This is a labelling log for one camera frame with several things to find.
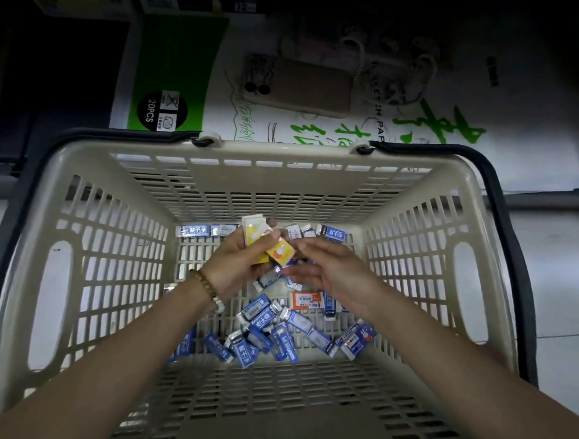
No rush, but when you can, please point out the dark metal shelf unit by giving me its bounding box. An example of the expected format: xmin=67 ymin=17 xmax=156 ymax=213
xmin=0 ymin=0 xmax=579 ymax=235

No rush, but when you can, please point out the person's left forearm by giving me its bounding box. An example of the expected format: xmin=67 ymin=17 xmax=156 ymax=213
xmin=0 ymin=277 xmax=228 ymax=439

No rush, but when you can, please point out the person's left hand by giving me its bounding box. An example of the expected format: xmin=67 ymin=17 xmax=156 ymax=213
xmin=197 ymin=220 xmax=287 ymax=306

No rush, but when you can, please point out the beige plastic shopping basket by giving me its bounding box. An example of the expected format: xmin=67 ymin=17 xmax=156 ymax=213
xmin=0 ymin=109 xmax=542 ymax=439

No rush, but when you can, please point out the wooden bead bracelet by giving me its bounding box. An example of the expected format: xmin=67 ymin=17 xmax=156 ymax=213
xmin=186 ymin=267 xmax=226 ymax=316

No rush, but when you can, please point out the yellow packaged eraser bundle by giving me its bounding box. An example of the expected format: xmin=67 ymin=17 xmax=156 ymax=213
xmin=241 ymin=212 xmax=298 ymax=270

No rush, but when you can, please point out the green and white paper pack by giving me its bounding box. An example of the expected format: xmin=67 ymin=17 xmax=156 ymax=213
xmin=104 ymin=0 xmax=579 ymax=212

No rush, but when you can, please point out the pile of mixed packaged erasers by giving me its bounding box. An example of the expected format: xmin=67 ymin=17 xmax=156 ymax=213
xmin=160 ymin=217 xmax=379 ymax=373

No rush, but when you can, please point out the person's right forearm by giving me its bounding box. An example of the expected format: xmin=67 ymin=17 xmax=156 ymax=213
xmin=364 ymin=280 xmax=579 ymax=439

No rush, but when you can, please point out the person's right hand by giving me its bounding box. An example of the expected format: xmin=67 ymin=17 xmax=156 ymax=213
xmin=280 ymin=234 xmax=388 ymax=321

